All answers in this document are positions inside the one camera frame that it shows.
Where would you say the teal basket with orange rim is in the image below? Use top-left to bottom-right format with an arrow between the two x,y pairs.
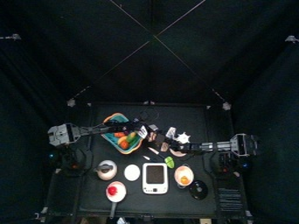
101,112 -> 146,155

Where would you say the green toy vegetable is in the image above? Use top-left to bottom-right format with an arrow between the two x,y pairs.
127,136 -> 142,147

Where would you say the pink toy slice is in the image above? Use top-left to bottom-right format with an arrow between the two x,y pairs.
170,148 -> 188,158

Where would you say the white handheld device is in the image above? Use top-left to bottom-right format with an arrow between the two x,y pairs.
140,162 -> 171,195

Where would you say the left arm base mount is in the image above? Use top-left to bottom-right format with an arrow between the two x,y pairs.
53,143 -> 95,179

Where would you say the toy knife with green handle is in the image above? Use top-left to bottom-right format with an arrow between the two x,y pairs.
142,146 -> 176,170

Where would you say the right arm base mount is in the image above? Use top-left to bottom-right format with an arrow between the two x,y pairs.
206,151 -> 244,179

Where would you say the small pot with toy egg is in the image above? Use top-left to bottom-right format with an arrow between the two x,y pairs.
172,164 -> 195,189

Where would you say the white frying pan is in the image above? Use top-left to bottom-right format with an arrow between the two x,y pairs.
105,180 -> 127,220

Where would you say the white round plate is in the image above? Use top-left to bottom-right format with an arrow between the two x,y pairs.
123,164 -> 142,182

